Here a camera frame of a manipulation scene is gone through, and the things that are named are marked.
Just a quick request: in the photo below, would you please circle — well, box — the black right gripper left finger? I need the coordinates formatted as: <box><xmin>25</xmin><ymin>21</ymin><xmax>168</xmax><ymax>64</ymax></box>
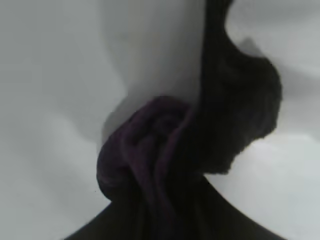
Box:
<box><xmin>63</xmin><ymin>201</ymin><xmax>141</xmax><ymax>240</ymax></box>

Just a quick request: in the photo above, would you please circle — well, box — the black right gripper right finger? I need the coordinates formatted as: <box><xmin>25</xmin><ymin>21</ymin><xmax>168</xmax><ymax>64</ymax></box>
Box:
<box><xmin>194</xmin><ymin>174</ymin><xmax>277</xmax><ymax>240</ymax></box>

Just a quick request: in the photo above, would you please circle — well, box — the purple and black cloth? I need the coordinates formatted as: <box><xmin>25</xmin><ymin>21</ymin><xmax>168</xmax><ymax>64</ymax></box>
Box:
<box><xmin>96</xmin><ymin>0</ymin><xmax>285</xmax><ymax>240</ymax></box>

